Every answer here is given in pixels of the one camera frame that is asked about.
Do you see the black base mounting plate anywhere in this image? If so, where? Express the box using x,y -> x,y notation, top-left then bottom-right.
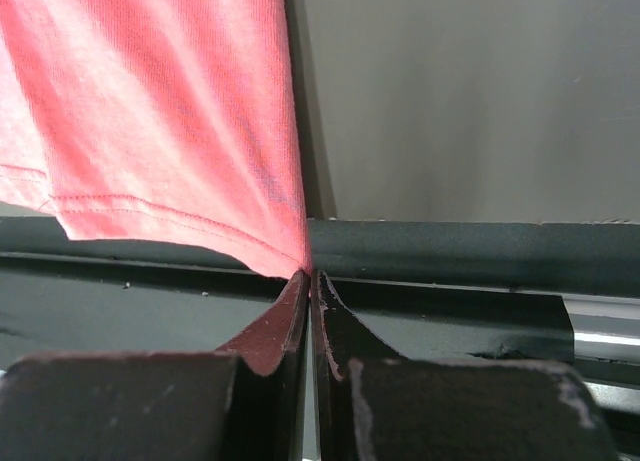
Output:
1,217 -> 639,431

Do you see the aluminium frame rail front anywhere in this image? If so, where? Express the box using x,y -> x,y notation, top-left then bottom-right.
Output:
562,294 -> 640,364

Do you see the salmon pink t-shirt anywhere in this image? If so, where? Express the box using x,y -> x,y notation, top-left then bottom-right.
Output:
1,0 -> 312,278

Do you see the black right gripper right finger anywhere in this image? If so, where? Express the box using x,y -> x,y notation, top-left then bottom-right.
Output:
311,271 -> 618,460

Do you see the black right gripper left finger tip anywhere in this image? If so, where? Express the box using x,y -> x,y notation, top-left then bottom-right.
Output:
1,272 -> 309,460

